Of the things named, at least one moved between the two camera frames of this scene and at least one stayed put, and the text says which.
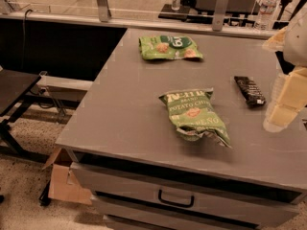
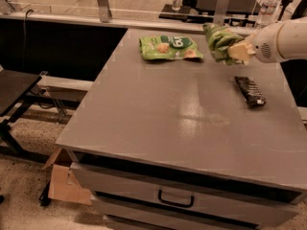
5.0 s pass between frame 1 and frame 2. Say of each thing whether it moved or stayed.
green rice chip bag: stayed
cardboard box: stayed
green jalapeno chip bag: moved
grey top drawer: stayed
